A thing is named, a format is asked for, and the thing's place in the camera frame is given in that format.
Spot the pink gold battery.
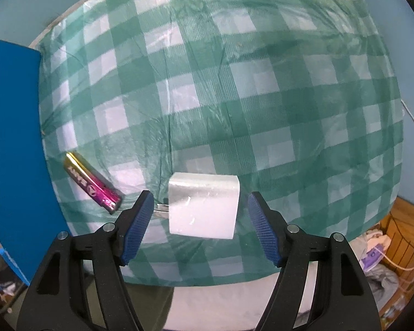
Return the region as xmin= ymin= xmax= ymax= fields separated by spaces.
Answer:
xmin=63 ymin=152 xmax=122 ymax=214

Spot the green checkered plastic tablecloth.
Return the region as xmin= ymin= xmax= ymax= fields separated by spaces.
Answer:
xmin=36 ymin=0 xmax=403 ymax=287

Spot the white cube charger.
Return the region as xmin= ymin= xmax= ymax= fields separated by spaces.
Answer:
xmin=154 ymin=173 xmax=241 ymax=240

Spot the blue cardboard box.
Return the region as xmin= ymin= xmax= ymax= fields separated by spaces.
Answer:
xmin=0 ymin=40 xmax=68 ymax=284

